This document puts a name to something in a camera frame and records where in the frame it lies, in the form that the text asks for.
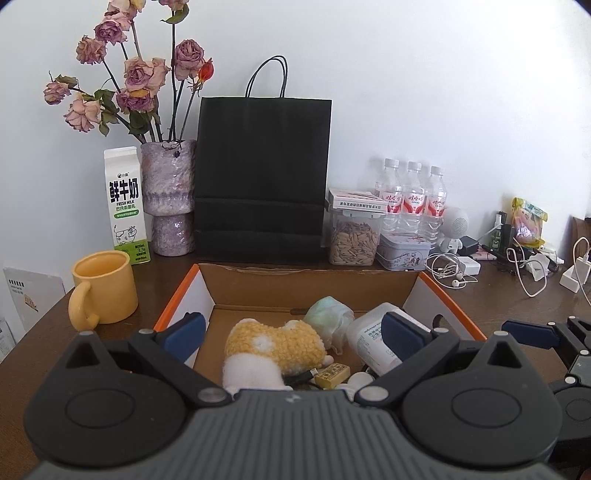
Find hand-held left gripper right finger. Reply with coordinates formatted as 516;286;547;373
355;311;532;409

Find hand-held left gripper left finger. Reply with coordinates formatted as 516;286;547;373
58;311;232;409

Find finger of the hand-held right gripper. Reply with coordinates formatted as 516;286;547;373
501;318;591;358
549;355;591;393

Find white plastic bottle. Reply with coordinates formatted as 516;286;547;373
345;302;432;377

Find iridescent plastic pouch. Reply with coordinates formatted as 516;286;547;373
303;296;355;356

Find small yellow packet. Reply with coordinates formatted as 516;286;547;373
315;363;349;388

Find yellow white plush toy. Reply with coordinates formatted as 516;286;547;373
222;318;333;393

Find red orange cardboard box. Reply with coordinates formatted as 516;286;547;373
152;263;488;393

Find thin black cable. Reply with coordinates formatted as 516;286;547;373
281;367;324;389

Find white crumpled cloth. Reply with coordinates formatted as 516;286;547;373
529;251;564;282

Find white plug adapter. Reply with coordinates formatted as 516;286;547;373
560;256;591;294

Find grey printed tin box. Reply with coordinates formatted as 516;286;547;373
375;231;432;271

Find yellow mug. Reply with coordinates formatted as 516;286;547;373
68;250;139;330

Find small green spray bottle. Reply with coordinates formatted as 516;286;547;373
489;211;505;251

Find clear container of seeds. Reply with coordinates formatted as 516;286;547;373
325;205;384;266

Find brown wooden chair back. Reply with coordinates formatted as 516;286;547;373
570;215;591;259

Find yellow pink snack packet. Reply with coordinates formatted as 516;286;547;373
510;197;549;245

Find white robot speaker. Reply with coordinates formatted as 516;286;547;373
436;206;469;252

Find clear water bottle red label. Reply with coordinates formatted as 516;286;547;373
424;166;448;245
401;161;426;234
375;158;403;232

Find purple textured vase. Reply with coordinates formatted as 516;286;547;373
140;140;197;256

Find flat white carton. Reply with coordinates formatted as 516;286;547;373
327;187;389;213

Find white green milk carton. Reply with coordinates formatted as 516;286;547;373
103;147;151;265

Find white printed paper card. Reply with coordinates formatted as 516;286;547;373
2;267;66;361

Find black paper bag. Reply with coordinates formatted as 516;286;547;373
193;55;333;266

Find dried pink roses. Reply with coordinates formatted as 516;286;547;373
44;0;215;144

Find white charging cable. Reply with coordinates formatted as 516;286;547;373
505;235;550;298

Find white wired earphones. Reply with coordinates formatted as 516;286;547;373
425;253;478;289

